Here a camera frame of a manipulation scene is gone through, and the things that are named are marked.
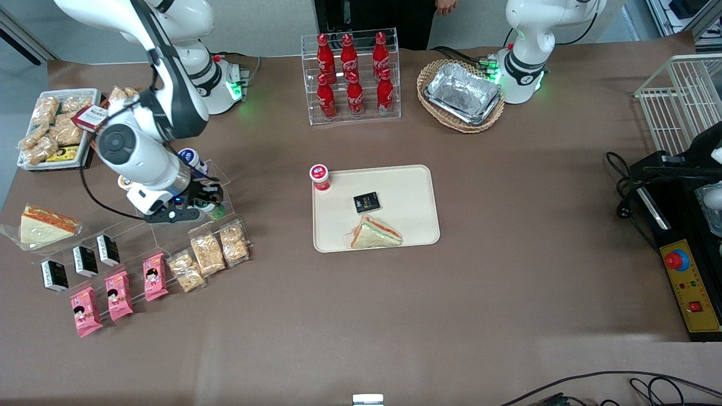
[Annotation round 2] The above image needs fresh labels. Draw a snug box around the blue gum bottle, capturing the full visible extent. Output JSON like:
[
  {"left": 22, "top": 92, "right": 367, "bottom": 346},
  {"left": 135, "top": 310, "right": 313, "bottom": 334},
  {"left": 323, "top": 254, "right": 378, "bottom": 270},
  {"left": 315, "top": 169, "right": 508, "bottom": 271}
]
[{"left": 178, "top": 148, "right": 209, "bottom": 176}]

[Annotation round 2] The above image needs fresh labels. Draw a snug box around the small electronic board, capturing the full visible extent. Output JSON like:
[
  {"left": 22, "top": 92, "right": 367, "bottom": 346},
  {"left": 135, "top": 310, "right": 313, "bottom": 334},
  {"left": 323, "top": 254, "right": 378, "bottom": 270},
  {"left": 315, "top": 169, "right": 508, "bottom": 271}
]
[{"left": 527, "top": 393, "right": 598, "bottom": 406}]

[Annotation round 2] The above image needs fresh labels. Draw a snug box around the white rectangular tray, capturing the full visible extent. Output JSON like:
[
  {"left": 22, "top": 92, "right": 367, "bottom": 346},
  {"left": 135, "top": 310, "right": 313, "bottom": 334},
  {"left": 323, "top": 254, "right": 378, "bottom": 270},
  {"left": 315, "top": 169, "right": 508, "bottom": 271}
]
[{"left": 17, "top": 89, "right": 102, "bottom": 170}]

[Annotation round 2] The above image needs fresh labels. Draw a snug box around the metal shelf frame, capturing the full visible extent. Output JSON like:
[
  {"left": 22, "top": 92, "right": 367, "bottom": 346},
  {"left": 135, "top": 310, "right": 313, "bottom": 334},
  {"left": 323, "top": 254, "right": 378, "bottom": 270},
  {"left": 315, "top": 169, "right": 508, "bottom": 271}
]
[{"left": 646, "top": 0, "right": 722, "bottom": 52}]

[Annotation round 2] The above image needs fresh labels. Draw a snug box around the small black chocolate box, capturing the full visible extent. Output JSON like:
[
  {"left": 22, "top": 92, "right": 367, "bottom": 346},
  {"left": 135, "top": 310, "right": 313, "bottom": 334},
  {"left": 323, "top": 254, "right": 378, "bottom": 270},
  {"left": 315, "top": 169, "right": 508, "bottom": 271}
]
[
  {"left": 41, "top": 259, "right": 69, "bottom": 293},
  {"left": 96, "top": 234, "right": 121, "bottom": 267},
  {"left": 353, "top": 192, "right": 381, "bottom": 215},
  {"left": 72, "top": 245, "right": 99, "bottom": 278}
]

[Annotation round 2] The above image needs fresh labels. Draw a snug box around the grey metal bar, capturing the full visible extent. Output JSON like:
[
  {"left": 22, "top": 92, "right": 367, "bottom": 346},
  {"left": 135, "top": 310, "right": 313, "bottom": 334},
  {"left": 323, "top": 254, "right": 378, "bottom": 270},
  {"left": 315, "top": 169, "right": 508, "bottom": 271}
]
[{"left": 0, "top": 8, "right": 57, "bottom": 65}]

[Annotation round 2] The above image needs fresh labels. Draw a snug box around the red gum bottle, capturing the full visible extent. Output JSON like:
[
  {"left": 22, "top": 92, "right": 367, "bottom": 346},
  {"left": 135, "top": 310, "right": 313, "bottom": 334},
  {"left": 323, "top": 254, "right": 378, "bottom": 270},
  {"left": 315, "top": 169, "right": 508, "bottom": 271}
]
[{"left": 309, "top": 164, "right": 332, "bottom": 193}]

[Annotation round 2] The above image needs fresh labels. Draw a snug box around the black power cable with plug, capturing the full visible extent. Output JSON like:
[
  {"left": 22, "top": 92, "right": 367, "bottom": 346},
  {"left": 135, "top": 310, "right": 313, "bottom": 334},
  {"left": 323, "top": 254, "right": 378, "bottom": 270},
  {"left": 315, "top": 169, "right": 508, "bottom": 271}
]
[{"left": 605, "top": 151, "right": 658, "bottom": 251}]

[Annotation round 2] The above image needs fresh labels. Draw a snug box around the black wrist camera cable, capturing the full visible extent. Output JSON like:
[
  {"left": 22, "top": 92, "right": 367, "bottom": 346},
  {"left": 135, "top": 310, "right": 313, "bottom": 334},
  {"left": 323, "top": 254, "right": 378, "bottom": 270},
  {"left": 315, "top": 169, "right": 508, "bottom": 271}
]
[{"left": 79, "top": 144, "right": 148, "bottom": 222}]

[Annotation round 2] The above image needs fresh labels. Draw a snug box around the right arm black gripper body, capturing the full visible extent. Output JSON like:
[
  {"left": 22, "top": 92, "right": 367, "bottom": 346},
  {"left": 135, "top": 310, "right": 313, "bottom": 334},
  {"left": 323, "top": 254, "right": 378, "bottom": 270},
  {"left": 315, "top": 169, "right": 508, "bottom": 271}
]
[{"left": 171, "top": 182, "right": 207, "bottom": 209}]

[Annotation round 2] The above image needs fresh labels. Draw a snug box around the looped black cable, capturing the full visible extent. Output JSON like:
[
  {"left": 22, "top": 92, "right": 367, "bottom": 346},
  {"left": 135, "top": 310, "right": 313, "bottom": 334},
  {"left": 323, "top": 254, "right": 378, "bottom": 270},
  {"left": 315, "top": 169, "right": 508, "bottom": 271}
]
[{"left": 629, "top": 377, "right": 680, "bottom": 406}]

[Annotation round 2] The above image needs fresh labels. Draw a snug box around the black left arm base cable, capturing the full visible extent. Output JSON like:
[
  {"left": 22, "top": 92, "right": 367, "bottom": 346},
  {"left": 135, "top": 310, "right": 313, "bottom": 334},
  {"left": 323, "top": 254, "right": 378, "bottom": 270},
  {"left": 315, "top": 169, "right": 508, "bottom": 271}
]
[{"left": 430, "top": 45, "right": 497, "bottom": 68}]

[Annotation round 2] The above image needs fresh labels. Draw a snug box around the brown table cover sheet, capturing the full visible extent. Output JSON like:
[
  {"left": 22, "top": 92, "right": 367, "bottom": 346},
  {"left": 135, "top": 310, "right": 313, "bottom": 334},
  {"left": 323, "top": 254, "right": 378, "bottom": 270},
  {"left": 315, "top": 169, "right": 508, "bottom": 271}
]
[{"left": 0, "top": 31, "right": 722, "bottom": 406}]

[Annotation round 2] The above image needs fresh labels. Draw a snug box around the red cookie box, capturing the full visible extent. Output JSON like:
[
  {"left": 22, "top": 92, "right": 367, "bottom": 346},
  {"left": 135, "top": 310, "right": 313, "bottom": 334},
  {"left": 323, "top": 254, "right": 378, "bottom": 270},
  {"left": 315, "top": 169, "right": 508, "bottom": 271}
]
[{"left": 72, "top": 105, "right": 109, "bottom": 134}]

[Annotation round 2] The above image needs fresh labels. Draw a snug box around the long black cable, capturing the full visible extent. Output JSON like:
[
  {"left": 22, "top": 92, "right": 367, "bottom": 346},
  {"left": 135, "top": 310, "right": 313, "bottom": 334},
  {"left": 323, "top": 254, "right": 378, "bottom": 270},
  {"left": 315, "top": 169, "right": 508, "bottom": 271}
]
[{"left": 499, "top": 370, "right": 722, "bottom": 406}]

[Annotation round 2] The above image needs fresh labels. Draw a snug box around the white wire basket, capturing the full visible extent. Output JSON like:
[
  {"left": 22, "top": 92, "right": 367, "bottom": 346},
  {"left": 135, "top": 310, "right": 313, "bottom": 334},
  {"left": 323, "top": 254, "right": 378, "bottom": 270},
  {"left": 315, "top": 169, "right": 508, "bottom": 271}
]
[{"left": 634, "top": 54, "right": 722, "bottom": 156}]

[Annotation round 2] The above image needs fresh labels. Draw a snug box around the silver foil tray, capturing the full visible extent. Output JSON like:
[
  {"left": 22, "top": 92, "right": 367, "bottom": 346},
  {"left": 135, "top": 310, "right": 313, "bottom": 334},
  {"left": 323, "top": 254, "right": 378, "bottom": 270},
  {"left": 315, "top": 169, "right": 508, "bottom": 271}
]
[{"left": 423, "top": 62, "right": 503, "bottom": 126}]

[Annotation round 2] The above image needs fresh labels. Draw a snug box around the light tan wicker basket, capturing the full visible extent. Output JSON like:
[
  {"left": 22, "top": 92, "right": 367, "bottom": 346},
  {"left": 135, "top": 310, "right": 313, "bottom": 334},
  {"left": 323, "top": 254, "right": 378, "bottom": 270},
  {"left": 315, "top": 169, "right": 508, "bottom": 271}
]
[{"left": 416, "top": 59, "right": 506, "bottom": 134}]

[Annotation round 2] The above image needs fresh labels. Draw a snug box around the beige plastic serving tray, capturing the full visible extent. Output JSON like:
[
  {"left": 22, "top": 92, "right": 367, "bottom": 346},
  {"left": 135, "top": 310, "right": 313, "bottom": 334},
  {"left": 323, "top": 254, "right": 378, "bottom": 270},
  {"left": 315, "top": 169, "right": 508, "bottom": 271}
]
[{"left": 312, "top": 164, "right": 441, "bottom": 253}]

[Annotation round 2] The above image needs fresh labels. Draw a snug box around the yellow snack packet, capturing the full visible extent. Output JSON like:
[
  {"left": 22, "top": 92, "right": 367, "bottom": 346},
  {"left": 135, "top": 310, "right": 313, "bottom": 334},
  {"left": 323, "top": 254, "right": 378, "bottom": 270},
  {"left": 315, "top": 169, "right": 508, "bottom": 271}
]
[{"left": 46, "top": 145, "right": 80, "bottom": 163}]

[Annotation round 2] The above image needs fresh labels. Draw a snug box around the clear acrylic bottle rack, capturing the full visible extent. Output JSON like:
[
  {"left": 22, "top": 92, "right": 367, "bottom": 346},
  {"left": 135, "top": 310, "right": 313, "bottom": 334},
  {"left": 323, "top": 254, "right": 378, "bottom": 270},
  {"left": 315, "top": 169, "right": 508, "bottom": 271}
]
[{"left": 301, "top": 28, "right": 402, "bottom": 126}]

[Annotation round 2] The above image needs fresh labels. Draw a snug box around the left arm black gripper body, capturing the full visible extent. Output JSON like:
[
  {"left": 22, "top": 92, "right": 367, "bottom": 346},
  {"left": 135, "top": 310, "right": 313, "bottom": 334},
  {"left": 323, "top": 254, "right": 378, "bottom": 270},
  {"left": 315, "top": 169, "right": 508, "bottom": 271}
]
[{"left": 685, "top": 121, "right": 722, "bottom": 168}]

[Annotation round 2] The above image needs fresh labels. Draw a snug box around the clear acrylic stepped display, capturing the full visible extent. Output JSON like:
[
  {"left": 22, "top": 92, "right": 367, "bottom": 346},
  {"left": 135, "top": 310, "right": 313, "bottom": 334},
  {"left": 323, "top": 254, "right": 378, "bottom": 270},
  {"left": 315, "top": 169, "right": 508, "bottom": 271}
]
[{"left": 37, "top": 160, "right": 253, "bottom": 308}]

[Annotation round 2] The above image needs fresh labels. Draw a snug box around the wrapped triangle sandwich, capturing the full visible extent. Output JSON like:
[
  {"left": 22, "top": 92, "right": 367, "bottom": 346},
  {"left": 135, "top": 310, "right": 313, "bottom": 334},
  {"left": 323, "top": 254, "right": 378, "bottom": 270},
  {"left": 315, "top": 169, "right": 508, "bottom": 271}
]
[
  {"left": 0, "top": 204, "right": 83, "bottom": 251},
  {"left": 344, "top": 214, "right": 403, "bottom": 250}
]

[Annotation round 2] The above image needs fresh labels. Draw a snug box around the black control box yellow panel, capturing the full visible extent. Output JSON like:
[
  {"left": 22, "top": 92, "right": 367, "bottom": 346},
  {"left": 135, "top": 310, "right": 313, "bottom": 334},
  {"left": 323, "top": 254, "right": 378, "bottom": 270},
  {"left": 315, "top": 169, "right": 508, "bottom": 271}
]
[{"left": 629, "top": 149, "right": 722, "bottom": 343}]

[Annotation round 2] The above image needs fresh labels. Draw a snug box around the pink cartoon snack packet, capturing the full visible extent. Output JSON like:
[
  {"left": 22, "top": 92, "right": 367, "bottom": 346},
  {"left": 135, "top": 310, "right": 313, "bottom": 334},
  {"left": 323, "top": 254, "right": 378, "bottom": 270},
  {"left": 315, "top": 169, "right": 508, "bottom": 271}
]
[
  {"left": 104, "top": 271, "right": 135, "bottom": 322},
  {"left": 70, "top": 286, "right": 104, "bottom": 338},
  {"left": 142, "top": 252, "right": 169, "bottom": 302}
]

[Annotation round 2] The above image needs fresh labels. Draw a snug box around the red cola bottle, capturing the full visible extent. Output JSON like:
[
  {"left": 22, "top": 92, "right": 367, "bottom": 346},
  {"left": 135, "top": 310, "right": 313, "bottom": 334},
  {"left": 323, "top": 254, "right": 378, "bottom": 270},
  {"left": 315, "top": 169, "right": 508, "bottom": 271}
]
[
  {"left": 316, "top": 74, "right": 337, "bottom": 120},
  {"left": 340, "top": 33, "right": 359, "bottom": 84},
  {"left": 345, "top": 72, "right": 365, "bottom": 117},
  {"left": 372, "top": 32, "right": 390, "bottom": 80},
  {"left": 316, "top": 33, "right": 337, "bottom": 85},
  {"left": 376, "top": 69, "right": 395, "bottom": 113}
]

